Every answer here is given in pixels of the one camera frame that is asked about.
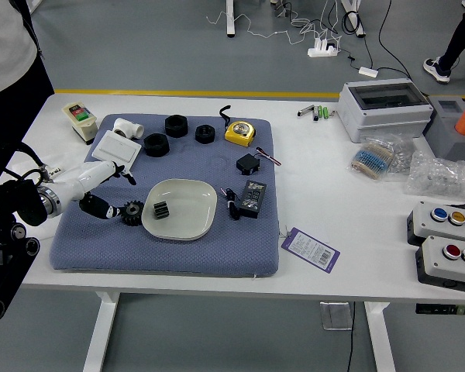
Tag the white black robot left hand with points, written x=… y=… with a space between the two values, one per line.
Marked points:
x=87 y=178

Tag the big black gear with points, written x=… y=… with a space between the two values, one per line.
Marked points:
x=133 y=213

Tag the small black gear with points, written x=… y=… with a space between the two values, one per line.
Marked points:
x=161 y=210

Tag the large black hex nut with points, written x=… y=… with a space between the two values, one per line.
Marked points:
x=156 y=145
x=176 y=126

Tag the small black hex nut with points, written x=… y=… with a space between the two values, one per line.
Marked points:
x=205 y=134

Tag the blue-yellow-red button control box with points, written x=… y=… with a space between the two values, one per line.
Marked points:
x=430 y=228

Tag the red-green button control box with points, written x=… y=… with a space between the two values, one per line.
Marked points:
x=438 y=267

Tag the white pipe tee fitting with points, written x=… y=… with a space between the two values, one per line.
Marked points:
x=126 y=128

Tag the white square plate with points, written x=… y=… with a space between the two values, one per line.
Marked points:
x=190 y=217

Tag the blue-grey quilted cushion mat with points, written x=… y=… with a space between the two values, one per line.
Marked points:
x=170 y=255

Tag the yellow tape measure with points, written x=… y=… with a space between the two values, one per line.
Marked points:
x=240 y=132

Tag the black digital panel meter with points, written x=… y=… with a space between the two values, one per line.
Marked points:
x=253 y=198

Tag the white background table leg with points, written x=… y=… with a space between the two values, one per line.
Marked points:
x=230 y=19
x=354 y=17

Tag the silver pen tool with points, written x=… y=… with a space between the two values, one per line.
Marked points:
x=305 y=111

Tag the purple paper tag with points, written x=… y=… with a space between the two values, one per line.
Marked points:
x=310 y=250

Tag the black marker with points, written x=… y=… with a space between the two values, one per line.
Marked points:
x=316 y=113

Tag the green battery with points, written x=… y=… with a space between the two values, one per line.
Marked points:
x=321 y=112
x=327 y=112

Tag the white power strip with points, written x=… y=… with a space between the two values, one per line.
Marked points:
x=322 y=51

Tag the metal floor plate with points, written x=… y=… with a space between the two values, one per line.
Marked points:
x=335 y=317

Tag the bag of blue resistors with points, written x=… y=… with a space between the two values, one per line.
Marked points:
x=372 y=159

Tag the white power adapter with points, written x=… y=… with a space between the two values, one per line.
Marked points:
x=368 y=71

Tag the clear bag of screws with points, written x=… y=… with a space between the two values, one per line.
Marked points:
x=403 y=157

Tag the bubble wrap bag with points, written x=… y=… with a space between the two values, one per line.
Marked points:
x=438 y=174

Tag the grey block holder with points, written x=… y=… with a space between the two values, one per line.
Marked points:
x=445 y=135

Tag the table height control panel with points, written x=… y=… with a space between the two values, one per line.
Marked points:
x=441 y=309

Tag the person with sneakers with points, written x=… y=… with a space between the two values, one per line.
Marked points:
x=459 y=38

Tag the white wall switch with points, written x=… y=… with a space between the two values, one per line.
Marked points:
x=118 y=147

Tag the beige red-green push-button switch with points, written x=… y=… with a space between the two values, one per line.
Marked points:
x=80 y=122

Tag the grey electrical enclosure box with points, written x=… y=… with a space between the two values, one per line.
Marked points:
x=383 y=116

